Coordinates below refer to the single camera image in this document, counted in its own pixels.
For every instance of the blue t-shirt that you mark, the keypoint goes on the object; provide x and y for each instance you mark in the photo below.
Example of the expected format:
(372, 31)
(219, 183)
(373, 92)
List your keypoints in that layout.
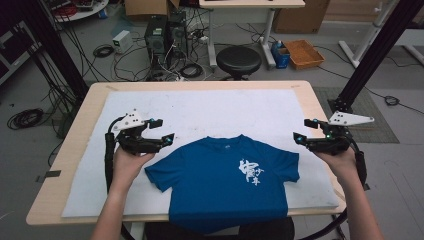
(213, 186)

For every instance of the large brown cardboard box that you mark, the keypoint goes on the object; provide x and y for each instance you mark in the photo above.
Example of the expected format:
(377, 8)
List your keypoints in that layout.
(300, 16)

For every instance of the white metal stand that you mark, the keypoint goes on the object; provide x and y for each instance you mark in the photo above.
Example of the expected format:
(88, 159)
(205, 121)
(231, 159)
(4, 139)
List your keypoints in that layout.
(365, 36)

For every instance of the white power supply box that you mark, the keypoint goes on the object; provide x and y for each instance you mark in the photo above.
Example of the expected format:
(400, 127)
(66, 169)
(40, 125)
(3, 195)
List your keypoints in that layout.
(122, 41)

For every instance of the grey floor mat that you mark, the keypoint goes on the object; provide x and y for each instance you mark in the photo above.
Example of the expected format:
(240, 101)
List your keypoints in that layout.
(376, 133)

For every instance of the person's left hand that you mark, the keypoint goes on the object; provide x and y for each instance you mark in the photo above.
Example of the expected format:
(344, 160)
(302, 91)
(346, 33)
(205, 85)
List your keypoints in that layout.
(128, 168)

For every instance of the person's right hand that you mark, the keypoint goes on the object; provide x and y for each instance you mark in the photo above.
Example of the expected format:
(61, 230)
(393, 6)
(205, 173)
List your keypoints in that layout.
(341, 163)

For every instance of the black computer tower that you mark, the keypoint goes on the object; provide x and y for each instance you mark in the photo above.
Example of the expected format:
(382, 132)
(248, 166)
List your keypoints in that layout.
(156, 43)
(178, 36)

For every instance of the orange cardboard tray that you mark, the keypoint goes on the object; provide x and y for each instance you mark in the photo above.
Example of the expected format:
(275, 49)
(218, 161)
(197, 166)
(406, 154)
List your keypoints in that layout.
(304, 54)

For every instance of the black round stool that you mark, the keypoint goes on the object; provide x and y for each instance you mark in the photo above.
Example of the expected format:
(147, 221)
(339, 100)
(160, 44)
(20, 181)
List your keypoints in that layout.
(238, 60)

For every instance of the black tape strip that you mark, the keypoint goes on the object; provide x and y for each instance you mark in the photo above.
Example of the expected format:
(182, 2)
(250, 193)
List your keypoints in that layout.
(50, 174)
(366, 187)

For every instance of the black metal frame post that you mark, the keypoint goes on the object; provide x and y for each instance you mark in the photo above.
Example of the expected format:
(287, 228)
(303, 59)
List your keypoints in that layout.
(376, 53)
(56, 50)

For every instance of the person's dark pants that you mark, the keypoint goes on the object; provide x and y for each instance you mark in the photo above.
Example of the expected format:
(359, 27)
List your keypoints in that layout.
(266, 232)

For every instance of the round white table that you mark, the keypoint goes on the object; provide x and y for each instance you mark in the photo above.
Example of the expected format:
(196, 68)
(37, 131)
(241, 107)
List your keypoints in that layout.
(83, 11)

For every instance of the white felt mat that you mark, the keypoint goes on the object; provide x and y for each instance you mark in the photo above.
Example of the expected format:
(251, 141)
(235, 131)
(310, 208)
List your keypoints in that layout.
(206, 110)

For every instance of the blue box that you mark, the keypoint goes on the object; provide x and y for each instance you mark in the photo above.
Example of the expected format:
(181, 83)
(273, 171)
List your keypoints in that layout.
(280, 56)

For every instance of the grey equipment rack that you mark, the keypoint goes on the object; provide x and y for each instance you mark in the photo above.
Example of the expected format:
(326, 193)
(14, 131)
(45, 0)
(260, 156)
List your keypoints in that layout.
(13, 50)

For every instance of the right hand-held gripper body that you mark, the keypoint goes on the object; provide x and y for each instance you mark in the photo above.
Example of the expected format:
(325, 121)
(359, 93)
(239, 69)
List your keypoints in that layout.
(328, 143)

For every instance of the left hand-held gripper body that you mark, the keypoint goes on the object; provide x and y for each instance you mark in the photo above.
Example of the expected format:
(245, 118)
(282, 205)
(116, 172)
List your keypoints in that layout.
(133, 141)

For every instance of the white desk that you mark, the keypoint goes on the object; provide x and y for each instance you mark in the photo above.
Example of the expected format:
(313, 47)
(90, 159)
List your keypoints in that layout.
(250, 3)

